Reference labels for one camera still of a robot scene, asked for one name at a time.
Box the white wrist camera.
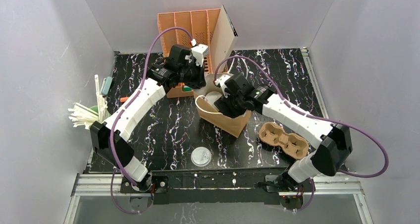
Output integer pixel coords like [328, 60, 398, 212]
[191, 39, 210, 67]
[213, 74, 232, 98]

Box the white wrapped straws bundle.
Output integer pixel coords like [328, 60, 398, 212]
[68, 74, 110, 130]

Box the green small box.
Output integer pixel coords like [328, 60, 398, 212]
[183, 86, 193, 92]

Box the white plastic cup lid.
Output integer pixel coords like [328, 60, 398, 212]
[191, 147, 212, 167]

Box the green cup holder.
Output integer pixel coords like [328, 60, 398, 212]
[90, 106, 111, 123]

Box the teal eraser case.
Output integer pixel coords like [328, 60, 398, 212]
[100, 76, 113, 96]

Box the brown paper takeout bag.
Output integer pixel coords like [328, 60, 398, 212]
[193, 63, 251, 138]

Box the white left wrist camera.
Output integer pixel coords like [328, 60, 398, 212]
[191, 39, 210, 67]

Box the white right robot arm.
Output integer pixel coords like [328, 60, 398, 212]
[213, 74, 352, 184]

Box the white board panel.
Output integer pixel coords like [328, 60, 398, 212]
[210, 5, 238, 73]

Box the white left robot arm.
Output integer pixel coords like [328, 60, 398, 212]
[90, 44, 209, 186]

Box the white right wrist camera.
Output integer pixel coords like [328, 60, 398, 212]
[213, 74, 232, 98]

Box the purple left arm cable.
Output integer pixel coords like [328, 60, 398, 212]
[109, 27, 194, 215]

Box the orange desktop file organizer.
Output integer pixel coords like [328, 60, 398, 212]
[157, 8, 221, 99]

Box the orange grey highlighter pen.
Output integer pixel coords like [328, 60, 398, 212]
[119, 97, 129, 103]

